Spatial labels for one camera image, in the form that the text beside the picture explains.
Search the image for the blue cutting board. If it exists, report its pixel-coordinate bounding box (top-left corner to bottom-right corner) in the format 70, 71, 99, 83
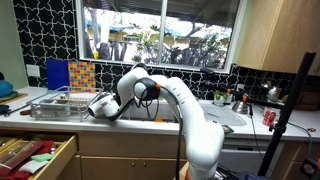
45, 58, 70, 91

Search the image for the red soda can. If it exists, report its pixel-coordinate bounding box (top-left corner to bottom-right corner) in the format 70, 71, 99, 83
262, 107, 278, 127

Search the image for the white wall outlet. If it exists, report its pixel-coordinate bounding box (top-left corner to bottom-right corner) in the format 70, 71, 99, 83
26, 64, 41, 78

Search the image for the red cloth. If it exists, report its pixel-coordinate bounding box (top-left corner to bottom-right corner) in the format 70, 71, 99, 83
9, 139, 55, 180

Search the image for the wooden robot stand top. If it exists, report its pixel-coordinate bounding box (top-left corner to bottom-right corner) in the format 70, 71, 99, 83
178, 161, 190, 180

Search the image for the white ceramic figurine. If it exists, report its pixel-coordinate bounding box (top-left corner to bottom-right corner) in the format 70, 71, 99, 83
266, 81, 283, 103

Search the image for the white dishwasher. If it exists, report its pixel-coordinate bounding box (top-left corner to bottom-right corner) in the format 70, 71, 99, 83
218, 138, 278, 178

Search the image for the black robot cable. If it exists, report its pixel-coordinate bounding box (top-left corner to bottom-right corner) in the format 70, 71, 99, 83
133, 83, 184, 180

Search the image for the dark red cutlery tray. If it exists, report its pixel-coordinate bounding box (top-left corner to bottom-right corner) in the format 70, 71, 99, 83
0, 140, 46, 177

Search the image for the white framed window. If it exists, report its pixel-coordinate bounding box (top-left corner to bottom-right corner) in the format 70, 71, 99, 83
74, 0, 248, 74

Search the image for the black and orange device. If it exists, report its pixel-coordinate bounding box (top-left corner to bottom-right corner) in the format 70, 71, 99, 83
299, 156, 320, 180

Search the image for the curved steel faucet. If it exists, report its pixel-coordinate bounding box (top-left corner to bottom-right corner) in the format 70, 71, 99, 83
130, 61, 149, 71

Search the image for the brown wooden box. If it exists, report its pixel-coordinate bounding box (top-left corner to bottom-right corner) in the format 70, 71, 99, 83
294, 89, 320, 112

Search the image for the light wood side cabinet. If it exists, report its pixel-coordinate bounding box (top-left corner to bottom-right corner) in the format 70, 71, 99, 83
271, 139, 320, 180

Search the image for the open wooden drawer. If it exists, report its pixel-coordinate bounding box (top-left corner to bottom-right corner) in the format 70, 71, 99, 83
0, 131, 78, 180

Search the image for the white folded cloth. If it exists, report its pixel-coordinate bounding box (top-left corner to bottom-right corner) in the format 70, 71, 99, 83
18, 159, 49, 175

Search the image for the white pot with plant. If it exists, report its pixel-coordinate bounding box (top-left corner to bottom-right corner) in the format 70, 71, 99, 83
213, 89, 230, 107

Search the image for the wooden base cabinet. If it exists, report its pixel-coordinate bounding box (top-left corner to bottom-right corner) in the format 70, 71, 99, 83
56, 129, 188, 180

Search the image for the green and black sponge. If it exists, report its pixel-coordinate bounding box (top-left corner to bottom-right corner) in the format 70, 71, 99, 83
222, 124, 235, 135

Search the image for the wooden upper cabinet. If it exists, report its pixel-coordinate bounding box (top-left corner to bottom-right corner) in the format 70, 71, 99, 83
237, 0, 320, 76

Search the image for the metal wire dish rack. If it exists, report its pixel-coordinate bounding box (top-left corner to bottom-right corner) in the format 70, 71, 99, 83
27, 85, 104, 123

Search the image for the dark blue bin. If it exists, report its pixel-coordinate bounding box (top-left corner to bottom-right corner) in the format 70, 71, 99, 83
239, 171, 269, 180

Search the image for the multicoloured checked cutting board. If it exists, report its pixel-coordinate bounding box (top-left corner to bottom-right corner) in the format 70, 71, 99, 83
67, 61, 97, 94

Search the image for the grey drying mat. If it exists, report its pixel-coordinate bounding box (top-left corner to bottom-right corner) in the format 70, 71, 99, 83
201, 103, 248, 127

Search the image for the teal ceramic pot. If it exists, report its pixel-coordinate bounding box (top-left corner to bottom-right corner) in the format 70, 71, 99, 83
0, 79, 19, 100

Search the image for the flat wooden board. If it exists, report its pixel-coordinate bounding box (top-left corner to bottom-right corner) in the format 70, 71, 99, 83
0, 93, 29, 105

